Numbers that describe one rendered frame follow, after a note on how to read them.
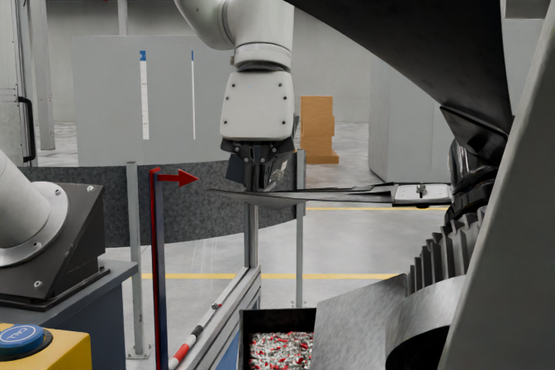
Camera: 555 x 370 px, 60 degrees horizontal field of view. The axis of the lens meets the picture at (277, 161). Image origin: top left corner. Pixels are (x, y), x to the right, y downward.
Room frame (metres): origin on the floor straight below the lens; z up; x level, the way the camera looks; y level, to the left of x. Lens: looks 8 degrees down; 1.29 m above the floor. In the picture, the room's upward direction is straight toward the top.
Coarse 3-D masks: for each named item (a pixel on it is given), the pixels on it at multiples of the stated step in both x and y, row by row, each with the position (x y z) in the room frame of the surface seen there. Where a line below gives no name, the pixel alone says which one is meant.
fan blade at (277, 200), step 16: (224, 192) 0.56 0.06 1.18; (240, 192) 0.55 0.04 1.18; (256, 192) 0.57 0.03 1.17; (272, 192) 0.59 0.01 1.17; (288, 192) 0.59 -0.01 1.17; (304, 192) 0.59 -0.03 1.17; (320, 192) 0.59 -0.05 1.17; (336, 192) 0.58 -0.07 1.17; (352, 192) 0.57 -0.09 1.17; (368, 192) 0.56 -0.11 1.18; (384, 192) 0.56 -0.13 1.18; (272, 208) 0.74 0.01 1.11
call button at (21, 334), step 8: (8, 328) 0.41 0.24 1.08; (16, 328) 0.41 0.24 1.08; (24, 328) 0.41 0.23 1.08; (32, 328) 0.41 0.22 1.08; (40, 328) 0.41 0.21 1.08; (0, 336) 0.39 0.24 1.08; (8, 336) 0.39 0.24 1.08; (16, 336) 0.39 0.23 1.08; (24, 336) 0.39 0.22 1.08; (32, 336) 0.39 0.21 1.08; (40, 336) 0.40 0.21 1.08; (0, 344) 0.38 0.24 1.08; (8, 344) 0.38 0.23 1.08; (16, 344) 0.38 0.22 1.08; (24, 344) 0.38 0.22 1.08; (32, 344) 0.39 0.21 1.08; (0, 352) 0.38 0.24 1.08; (8, 352) 0.38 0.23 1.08; (16, 352) 0.38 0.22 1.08
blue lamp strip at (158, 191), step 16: (160, 192) 0.64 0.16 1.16; (160, 208) 0.64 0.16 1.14; (160, 224) 0.64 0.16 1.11; (160, 240) 0.64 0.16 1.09; (160, 256) 0.64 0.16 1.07; (160, 272) 0.64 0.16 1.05; (160, 288) 0.63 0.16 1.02; (160, 304) 0.63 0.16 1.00; (160, 320) 0.63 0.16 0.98; (160, 336) 0.63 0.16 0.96; (160, 352) 0.63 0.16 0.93; (160, 368) 0.63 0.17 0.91
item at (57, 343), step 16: (48, 336) 0.41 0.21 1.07; (64, 336) 0.41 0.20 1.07; (80, 336) 0.41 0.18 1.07; (32, 352) 0.38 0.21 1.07; (48, 352) 0.39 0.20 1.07; (64, 352) 0.39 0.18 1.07; (80, 352) 0.40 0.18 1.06; (0, 368) 0.36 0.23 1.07; (16, 368) 0.36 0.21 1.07; (32, 368) 0.36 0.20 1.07; (48, 368) 0.36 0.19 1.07; (64, 368) 0.38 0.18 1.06; (80, 368) 0.40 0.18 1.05
